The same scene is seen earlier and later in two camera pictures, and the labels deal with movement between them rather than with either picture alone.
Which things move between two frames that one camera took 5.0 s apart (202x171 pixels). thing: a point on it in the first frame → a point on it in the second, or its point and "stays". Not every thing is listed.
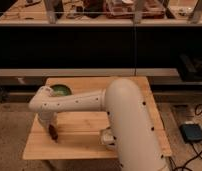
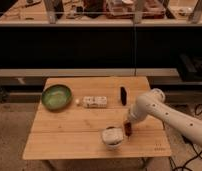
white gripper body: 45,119 → 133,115
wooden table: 79,129 stays
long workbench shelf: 100,13 stays
